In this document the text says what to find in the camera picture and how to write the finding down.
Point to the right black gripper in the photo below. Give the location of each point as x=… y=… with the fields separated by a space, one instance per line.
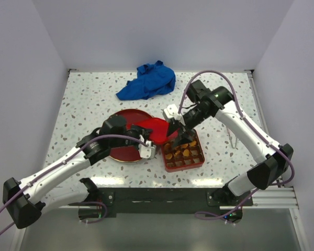
x=185 y=137

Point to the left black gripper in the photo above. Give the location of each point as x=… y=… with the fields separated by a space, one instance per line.
x=139 y=130

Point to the red square box lid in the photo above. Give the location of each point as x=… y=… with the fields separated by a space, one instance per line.
x=159 y=129

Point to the round dark red tray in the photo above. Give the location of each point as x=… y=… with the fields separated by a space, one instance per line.
x=130 y=153

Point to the pink metal tongs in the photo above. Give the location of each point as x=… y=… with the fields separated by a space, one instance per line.
x=232 y=139

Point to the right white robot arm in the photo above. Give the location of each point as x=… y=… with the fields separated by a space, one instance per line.
x=270 y=156

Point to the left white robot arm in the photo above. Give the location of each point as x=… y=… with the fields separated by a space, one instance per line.
x=25 y=199

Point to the red compartment cookie box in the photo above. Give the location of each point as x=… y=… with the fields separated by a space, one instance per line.
x=180 y=163

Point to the blue crumpled cloth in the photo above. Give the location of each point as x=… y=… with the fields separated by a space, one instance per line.
x=152 y=79

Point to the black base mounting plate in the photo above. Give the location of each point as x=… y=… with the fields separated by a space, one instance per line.
x=158 y=201

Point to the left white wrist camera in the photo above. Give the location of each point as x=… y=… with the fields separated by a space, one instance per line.
x=148 y=151

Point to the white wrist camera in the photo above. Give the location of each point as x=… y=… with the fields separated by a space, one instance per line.
x=148 y=151
x=171 y=113

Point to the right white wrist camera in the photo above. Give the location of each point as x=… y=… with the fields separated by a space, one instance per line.
x=171 y=113

